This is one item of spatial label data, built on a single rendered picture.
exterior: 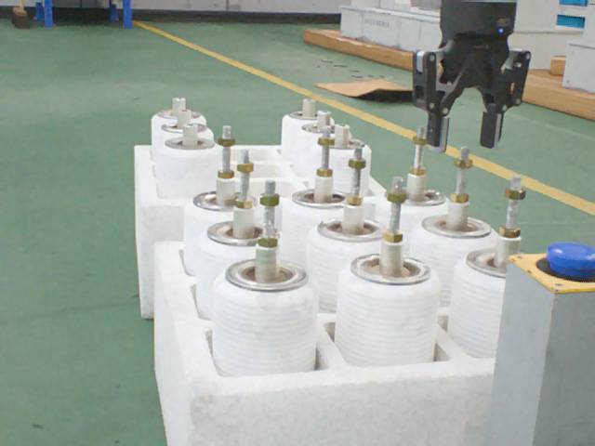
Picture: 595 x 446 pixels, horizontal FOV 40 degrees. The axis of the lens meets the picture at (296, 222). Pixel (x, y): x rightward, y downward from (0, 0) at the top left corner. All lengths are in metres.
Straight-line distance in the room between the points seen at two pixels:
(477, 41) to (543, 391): 0.39
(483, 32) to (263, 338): 0.37
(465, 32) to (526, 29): 3.22
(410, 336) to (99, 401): 0.45
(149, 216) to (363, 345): 0.53
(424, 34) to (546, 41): 0.66
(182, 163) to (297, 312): 0.55
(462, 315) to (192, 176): 0.55
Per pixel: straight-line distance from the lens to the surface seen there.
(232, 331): 0.73
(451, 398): 0.77
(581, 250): 0.64
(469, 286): 0.80
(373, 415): 0.75
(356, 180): 0.86
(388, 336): 0.75
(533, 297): 0.63
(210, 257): 0.83
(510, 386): 0.67
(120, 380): 1.10
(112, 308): 1.31
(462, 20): 0.85
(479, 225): 0.93
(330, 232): 0.86
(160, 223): 1.21
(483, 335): 0.81
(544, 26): 4.14
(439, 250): 0.89
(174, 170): 1.23
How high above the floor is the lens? 0.52
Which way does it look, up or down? 18 degrees down
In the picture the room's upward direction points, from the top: 3 degrees clockwise
